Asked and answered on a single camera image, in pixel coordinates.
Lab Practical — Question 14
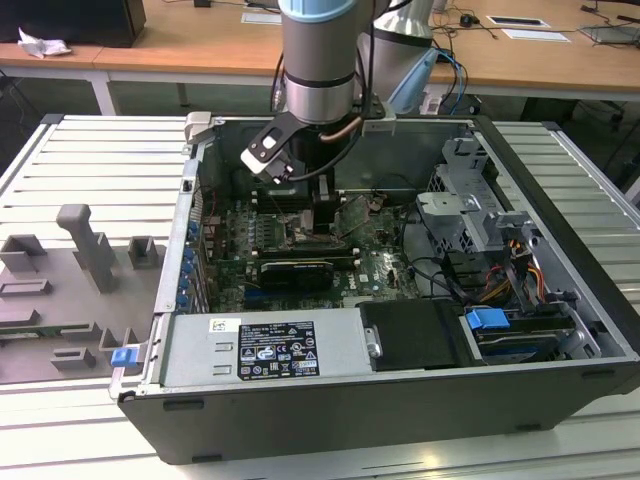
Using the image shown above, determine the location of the hard disk in blue carrier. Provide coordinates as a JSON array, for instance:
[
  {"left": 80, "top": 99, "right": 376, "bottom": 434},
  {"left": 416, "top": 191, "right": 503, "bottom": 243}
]
[{"left": 463, "top": 308, "right": 576, "bottom": 365}]

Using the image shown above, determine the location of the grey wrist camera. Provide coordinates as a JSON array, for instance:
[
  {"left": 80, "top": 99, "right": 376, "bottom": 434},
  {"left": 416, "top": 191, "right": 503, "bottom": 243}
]
[{"left": 360, "top": 114, "right": 398, "bottom": 137}]

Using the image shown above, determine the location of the grey power supply unit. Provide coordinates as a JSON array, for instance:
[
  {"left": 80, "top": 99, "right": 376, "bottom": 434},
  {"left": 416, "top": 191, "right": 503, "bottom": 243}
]
[{"left": 162, "top": 307, "right": 375, "bottom": 390}]

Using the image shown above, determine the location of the black graphics card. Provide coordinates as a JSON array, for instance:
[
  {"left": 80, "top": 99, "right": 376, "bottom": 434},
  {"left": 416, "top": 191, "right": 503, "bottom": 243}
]
[{"left": 258, "top": 258, "right": 336, "bottom": 292}]

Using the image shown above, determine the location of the coloured power wire bundle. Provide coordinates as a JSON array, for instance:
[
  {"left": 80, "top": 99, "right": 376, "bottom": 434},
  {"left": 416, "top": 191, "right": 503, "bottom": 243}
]
[{"left": 480, "top": 239, "right": 547, "bottom": 304}]

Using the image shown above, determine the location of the white paper sheet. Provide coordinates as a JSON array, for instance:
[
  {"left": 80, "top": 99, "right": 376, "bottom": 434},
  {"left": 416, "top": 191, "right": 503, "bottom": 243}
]
[{"left": 500, "top": 27, "right": 572, "bottom": 44}]

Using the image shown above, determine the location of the wooden desk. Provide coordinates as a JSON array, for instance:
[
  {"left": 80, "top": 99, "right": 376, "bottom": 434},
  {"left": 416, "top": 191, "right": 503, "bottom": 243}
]
[{"left": 0, "top": 0, "right": 640, "bottom": 119}]

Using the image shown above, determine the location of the grey case latch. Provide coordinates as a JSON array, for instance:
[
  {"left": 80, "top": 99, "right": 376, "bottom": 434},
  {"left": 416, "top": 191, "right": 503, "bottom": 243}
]
[{"left": 183, "top": 110, "right": 217, "bottom": 147}]

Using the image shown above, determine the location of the grey parts rack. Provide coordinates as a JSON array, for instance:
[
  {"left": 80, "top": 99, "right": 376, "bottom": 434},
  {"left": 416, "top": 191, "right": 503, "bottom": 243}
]
[{"left": 0, "top": 203, "right": 169, "bottom": 386}]

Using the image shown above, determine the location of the green motherboard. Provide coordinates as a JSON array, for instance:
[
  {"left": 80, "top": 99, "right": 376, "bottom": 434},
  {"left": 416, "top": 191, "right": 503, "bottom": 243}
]
[{"left": 199, "top": 192, "right": 426, "bottom": 311}]

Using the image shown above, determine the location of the black open PC case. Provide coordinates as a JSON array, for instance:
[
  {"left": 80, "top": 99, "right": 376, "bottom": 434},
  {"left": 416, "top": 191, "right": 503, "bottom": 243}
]
[{"left": 108, "top": 110, "right": 640, "bottom": 466}]

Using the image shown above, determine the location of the black computer on desk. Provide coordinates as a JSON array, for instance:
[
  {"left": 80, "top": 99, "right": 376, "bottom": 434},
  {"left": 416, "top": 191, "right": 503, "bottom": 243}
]
[{"left": 0, "top": 0, "right": 148, "bottom": 49}]

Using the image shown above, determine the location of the crumpled white paper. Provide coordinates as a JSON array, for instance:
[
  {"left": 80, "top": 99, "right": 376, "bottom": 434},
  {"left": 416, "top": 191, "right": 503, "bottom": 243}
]
[{"left": 16, "top": 26, "right": 72, "bottom": 60}]

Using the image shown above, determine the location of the grey metal drive cage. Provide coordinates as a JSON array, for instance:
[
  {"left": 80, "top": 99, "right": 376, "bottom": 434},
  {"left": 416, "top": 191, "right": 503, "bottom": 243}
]
[{"left": 414, "top": 137, "right": 547, "bottom": 257}]

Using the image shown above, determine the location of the CPU socket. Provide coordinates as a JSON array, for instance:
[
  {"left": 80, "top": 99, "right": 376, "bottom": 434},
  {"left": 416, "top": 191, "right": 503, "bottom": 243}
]
[{"left": 282, "top": 212, "right": 347, "bottom": 250}]

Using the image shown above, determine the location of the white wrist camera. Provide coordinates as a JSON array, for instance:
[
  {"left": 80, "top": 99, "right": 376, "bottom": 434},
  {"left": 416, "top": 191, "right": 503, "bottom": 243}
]
[{"left": 239, "top": 124, "right": 296, "bottom": 187}]

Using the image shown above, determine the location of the green RAM stick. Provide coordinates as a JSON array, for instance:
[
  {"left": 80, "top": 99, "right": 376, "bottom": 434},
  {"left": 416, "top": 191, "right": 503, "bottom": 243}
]
[{"left": 0, "top": 324, "right": 94, "bottom": 337}]

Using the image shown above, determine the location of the white desk cable grommet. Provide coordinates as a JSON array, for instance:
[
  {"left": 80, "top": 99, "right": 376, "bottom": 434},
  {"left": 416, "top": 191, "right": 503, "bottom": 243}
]
[
  {"left": 240, "top": 11, "right": 284, "bottom": 26},
  {"left": 487, "top": 14, "right": 550, "bottom": 28}
]

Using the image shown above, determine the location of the blue case release tab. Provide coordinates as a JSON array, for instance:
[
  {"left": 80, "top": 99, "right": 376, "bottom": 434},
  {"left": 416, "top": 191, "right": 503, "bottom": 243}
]
[{"left": 111, "top": 346, "right": 139, "bottom": 369}]

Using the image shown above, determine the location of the blue cable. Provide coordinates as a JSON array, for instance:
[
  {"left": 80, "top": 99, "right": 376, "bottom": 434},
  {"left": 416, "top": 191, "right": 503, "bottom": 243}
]
[{"left": 442, "top": 49, "right": 471, "bottom": 117}]

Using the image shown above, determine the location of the black RAM slot bank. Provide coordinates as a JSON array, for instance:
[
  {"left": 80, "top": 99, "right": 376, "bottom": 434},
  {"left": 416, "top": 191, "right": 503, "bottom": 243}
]
[
  {"left": 256, "top": 191, "right": 347, "bottom": 212},
  {"left": 256, "top": 246, "right": 361, "bottom": 266}
]

